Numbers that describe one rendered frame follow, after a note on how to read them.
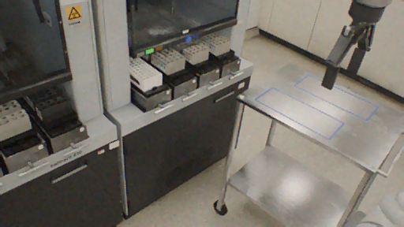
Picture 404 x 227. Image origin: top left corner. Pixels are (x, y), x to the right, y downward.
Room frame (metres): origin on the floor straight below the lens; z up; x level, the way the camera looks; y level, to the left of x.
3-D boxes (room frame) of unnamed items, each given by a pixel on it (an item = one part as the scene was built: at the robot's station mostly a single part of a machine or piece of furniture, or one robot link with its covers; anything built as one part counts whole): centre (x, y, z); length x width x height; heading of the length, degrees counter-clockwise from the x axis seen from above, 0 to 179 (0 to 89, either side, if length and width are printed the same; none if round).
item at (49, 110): (0.97, 0.52, 0.85); 0.12 x 0.02 x 0.06; 136
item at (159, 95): (1.42, 0.41, 0.78); 0.73 x 0.14 x 0.09; 46
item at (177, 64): (1.37, 0.14, 0.85); 0.12 x 0.02 x 0.06; 137
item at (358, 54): (0.86, -0.41, 1.22); 0.03 x 0.01 x 0.07; 46
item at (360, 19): (0.81, -0.37, 1.36); 0.08 x 0.07 x 0.09; 136
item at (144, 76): (1.32, 0.31, 0.83); 0.30 x 0.10 x 0.06; 46
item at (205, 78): (1.64, 0.20, 0.78); 0.73 x 0.14 x 0.09; 46
